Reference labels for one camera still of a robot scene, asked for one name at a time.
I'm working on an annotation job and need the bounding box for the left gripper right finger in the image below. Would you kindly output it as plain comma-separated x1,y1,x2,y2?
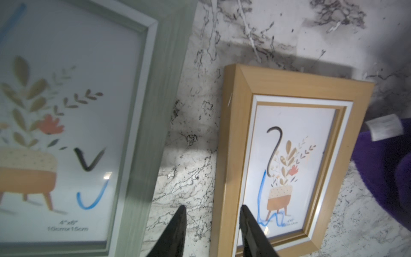
239,205,279,257

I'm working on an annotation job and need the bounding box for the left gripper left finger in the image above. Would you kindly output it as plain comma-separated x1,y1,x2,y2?
147,205,187,257

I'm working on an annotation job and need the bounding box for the light wooden picture frame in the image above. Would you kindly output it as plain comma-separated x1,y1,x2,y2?
210,64,374,257

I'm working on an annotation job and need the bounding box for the purple cloth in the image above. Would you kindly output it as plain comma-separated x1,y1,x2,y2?
352,118,411,230

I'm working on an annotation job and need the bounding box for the grey green picture frame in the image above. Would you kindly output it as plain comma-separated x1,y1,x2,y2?
1,1,198,257

